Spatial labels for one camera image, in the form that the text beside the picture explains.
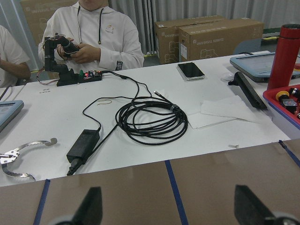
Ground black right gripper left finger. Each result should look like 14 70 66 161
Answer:
71 187 103 225

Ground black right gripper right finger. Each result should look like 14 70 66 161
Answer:
234 185 275 225

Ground white paper sheets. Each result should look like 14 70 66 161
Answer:
188 96 263 129

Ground red parts tray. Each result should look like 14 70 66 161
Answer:
263 84 300 139

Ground small black desktop robot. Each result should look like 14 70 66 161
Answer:
43 34 104 87

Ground blue teach pendant tablet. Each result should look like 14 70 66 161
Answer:
229 52 300 83

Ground smartphone on table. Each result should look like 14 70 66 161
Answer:
177 62 205 81

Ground red thermos bottle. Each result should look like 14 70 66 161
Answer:
267 24 300 90

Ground person in white hoodie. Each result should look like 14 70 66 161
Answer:
43 0 144 73

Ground cardboard box front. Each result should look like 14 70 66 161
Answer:
179 18 264 62

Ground cardboard box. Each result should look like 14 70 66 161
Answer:
179 18 264 62
154 15 224 64

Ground cardboard box rear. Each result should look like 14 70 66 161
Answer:
154 15 224 64

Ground green handled reacher grabber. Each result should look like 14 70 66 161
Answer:
0 138 57 180

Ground coiled black cable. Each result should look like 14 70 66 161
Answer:
115 90 189 146

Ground black plastic handle tool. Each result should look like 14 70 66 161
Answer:
228 72 267 110

